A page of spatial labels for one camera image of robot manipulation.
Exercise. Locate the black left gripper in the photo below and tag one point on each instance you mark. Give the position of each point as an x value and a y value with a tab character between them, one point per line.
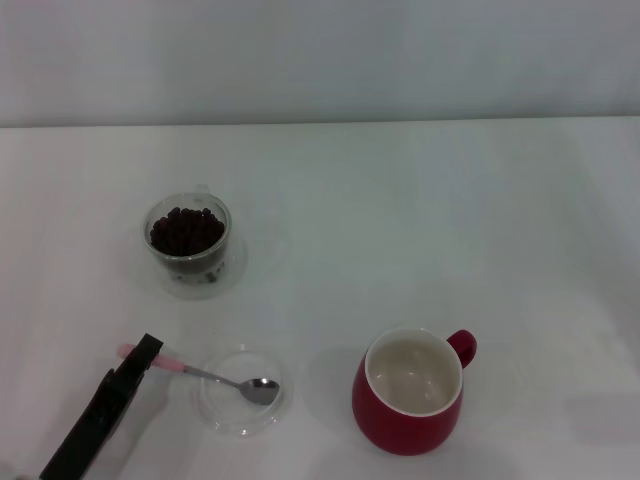
85	435

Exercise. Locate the red mug white inside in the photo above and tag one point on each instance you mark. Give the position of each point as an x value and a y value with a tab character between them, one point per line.
385	425

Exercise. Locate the pile of dark coffee beans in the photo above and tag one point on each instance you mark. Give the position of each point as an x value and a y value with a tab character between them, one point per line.
187	232

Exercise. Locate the small clear glass dish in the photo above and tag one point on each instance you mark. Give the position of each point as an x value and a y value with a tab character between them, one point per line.
235	420

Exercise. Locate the clear glass saucer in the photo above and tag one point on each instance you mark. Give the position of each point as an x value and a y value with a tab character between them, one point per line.
235	280

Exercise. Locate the white tablecloth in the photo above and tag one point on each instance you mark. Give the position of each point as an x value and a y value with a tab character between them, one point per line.
350	225

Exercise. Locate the clear double-wall glass cup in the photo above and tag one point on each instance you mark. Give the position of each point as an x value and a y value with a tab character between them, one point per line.
220	250

